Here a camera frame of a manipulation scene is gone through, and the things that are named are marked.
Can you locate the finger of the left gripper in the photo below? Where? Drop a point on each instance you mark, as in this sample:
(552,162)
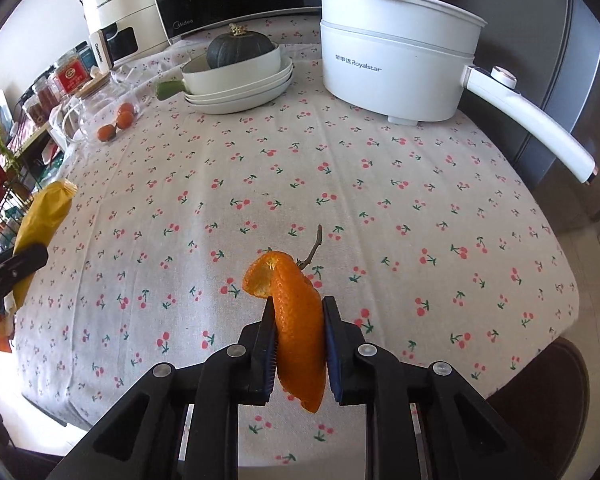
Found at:
(14,268)

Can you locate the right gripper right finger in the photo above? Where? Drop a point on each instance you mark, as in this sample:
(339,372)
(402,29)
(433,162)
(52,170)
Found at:
(420,422)

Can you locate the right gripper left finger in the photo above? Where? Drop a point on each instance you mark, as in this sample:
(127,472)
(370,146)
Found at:
(181,423)

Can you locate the yellow snack wrapper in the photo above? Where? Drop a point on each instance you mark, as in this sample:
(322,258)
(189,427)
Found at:
(49,209)

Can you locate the orange peel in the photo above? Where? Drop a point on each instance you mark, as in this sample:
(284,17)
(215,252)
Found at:
(299,319)

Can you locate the dark brown trash bin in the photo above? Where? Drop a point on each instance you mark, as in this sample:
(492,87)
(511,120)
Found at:
(547,404)

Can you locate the orange tangerine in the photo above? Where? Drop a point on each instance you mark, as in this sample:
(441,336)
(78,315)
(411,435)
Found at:
(124,120)
(106,133)
(125,108)

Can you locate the cherry print tablecloth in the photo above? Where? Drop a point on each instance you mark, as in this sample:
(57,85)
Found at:
(431,242)

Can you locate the red label jar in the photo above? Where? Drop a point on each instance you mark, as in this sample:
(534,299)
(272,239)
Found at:
(70,72)

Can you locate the brown twig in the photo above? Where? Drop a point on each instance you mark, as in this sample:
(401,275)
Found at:
(302,264)

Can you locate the cream air fryer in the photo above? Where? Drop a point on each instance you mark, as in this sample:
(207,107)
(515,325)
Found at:
(121,30)

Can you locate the stacked white plates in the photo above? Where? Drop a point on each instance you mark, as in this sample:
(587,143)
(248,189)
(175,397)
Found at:
(246,97)

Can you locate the dark green pumpkin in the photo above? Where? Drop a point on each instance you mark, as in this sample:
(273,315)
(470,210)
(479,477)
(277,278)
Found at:
(237,45)

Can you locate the white electric cooking pot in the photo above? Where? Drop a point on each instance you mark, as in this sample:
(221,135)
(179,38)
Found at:
(412,60)

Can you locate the grey refrigerator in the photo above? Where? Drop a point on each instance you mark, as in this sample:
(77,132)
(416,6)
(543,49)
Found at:
(553,48)

